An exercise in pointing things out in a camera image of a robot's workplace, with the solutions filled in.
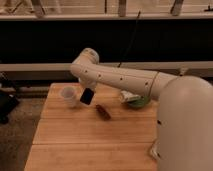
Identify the black rectangular eraser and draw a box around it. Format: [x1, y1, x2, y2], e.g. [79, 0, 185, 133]
[80, 88, 94, 105]

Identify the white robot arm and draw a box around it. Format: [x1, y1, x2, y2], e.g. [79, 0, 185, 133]
[70, 48, 213, 171]

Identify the brown oblong object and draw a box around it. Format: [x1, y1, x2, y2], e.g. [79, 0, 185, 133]
[96, 105, 111, 120]

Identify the white tube in bowl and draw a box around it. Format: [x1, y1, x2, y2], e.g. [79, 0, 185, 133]
[120, 91, 140, 102]

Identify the green bowl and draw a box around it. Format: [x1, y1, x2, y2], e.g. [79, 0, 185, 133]
[127, 97, 150, 108]

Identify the black object at left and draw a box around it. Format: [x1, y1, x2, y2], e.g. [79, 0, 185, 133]
[0, 72, 20, 124]

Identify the black hanging cable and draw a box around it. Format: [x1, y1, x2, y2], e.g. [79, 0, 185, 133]
[116, 9, 142, 68]

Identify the wall outlet box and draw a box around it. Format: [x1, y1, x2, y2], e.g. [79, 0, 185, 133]
[179, 68, 188, 76]

